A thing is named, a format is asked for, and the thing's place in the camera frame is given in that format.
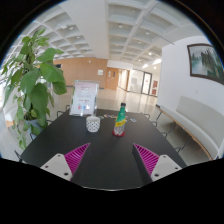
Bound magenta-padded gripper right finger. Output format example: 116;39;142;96
131;142;183;187

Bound ceiling lights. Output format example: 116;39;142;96
66;23;163;66

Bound green potted plant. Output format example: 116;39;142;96
0;28;68;152

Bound flat round red coaster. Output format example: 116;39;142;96
111;130;126;138

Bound long white bench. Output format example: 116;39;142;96
156;95;224;160

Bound clear acrylic sign stand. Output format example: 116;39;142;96
69;79;100;118

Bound white black-dotted cup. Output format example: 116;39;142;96
85;115;101;134

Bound dark-framed glass door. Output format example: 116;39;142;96
141;71;153;95

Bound framed landscape picture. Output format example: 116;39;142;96
186;43;224;86

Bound green yellow drink bottle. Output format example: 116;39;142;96
113;102;128;136

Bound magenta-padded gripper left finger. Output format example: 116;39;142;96
39;142;92;183

